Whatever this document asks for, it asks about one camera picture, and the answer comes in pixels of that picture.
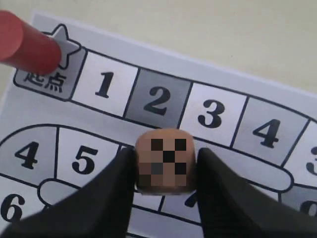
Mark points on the wooden die with black pips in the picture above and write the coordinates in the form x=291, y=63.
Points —
x=166, y=162

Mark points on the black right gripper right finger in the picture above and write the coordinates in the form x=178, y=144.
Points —
x=229, y=207

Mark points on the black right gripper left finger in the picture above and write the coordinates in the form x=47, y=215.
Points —
x=100, y=209

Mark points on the printed paper game board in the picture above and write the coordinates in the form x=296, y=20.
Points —
x=58, y=131

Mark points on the red cylinder game piece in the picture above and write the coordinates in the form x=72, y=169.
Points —
x=24, y=47

